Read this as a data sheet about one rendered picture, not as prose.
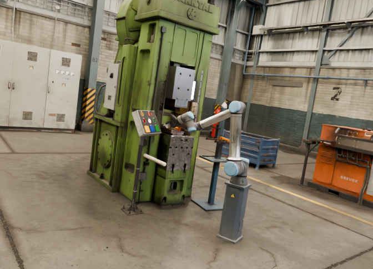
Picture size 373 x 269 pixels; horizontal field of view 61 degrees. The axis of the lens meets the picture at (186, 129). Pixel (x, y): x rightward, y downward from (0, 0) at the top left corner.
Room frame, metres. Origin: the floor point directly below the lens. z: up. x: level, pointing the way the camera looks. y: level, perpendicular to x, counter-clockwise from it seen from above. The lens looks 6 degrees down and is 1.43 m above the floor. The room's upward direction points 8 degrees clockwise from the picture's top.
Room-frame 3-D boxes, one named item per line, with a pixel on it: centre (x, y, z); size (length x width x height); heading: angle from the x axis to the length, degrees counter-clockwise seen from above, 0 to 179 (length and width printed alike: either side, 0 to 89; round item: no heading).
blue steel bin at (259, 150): (7.76, -1.58, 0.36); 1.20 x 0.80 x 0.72; 44
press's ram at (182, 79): (4.21, 0.21, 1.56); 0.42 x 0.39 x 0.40; 38
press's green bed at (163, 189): (4.22, 0.20, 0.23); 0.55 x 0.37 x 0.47; 38
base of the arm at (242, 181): (3.27, -0.62, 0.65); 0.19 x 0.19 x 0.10
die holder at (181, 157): (4.22, 0.20, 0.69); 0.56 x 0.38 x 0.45; 38
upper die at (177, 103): (4.18, 0.24, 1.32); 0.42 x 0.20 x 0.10; 38
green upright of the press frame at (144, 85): (4.12, 0.56, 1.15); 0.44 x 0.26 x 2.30; 38
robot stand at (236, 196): (3.27, -0.62, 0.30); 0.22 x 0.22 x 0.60; 58
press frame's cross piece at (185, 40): (4.32, 0.30, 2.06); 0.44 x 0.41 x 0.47; 38
